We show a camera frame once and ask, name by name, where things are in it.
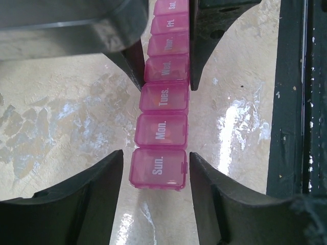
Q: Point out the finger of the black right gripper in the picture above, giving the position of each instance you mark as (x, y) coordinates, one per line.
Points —
(47, 29)
(209, 20)

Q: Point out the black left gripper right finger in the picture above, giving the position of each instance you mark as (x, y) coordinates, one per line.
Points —
(228, 212)

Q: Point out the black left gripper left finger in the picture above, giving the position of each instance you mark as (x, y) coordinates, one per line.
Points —
(78, 210)

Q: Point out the pink weekly pill organizer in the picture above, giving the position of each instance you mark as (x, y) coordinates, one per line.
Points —
(161, 136)

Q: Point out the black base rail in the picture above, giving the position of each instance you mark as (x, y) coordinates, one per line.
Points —
(297, 159)

